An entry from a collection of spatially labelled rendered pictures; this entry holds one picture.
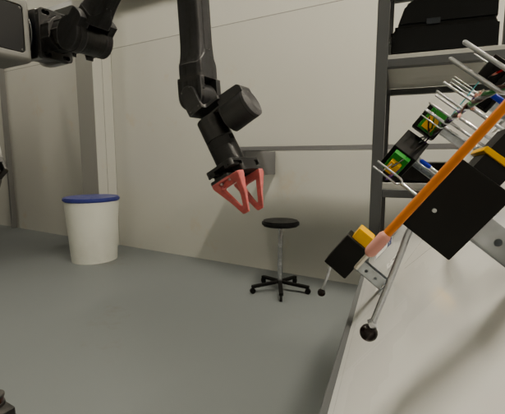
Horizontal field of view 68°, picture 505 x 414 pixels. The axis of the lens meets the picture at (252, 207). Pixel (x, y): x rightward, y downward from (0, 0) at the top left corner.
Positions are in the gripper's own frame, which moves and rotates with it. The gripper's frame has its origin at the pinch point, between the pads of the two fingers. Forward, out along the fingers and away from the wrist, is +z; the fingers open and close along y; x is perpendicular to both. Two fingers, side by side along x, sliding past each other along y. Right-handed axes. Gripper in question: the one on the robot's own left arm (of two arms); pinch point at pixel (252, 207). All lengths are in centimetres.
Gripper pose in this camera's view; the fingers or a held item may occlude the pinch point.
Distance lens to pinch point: 72.5
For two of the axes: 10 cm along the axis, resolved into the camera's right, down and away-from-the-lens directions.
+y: 5.0, -1.1, 8.6
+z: 4.3, 8.9, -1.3
